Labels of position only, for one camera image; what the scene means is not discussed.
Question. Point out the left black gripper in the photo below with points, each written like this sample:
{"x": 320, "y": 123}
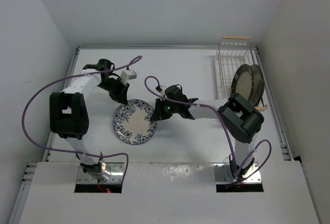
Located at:
{"x": 121, "y": 95}

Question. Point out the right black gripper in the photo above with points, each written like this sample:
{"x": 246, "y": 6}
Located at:
{"x": 159, "y": 114}

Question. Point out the blue floral plate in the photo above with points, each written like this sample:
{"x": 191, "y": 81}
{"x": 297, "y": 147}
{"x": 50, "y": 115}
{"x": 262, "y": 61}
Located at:
{"x": 132, "y": 124}

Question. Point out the striped dark rim plate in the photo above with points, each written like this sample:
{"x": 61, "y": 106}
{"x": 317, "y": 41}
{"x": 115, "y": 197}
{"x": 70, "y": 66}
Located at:
{"x": 242, "y": 82}

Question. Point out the plain dark rim plate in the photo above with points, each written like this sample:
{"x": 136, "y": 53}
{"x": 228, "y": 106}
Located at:
{"x": 258, "y": 85}

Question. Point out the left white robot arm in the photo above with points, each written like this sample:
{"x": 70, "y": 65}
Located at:
{"x": 69, "y": 116}

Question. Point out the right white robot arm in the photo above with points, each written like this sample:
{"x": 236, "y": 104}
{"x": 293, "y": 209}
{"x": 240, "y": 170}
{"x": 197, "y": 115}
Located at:
{"x": 239, "y": 119}

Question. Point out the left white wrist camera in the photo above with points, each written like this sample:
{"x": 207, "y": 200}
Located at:
{"x": 127, "y": 75}

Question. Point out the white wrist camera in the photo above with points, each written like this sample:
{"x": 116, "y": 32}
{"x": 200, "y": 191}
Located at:
{"x": 161, "y": 90}
{"x": 127, "y": 75}

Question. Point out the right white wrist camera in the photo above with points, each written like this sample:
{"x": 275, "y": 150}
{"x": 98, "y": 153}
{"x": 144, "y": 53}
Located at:
{"x": 161, "y": 90}

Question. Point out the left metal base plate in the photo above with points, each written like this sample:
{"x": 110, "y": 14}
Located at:
{"x": 108, "y": 173}

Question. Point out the metal base plate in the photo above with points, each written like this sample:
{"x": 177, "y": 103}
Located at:
{"x": 108, "y": 173}
{"x": 223, "y": 174}

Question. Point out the metal wire dish rack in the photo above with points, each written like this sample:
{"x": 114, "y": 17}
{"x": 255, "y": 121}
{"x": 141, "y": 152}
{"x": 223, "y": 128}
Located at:
{"x": 239, "y": 50}

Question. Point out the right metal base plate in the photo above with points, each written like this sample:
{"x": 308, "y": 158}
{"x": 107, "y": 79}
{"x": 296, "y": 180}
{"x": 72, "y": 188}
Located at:
{"x": 223, "y": 174}

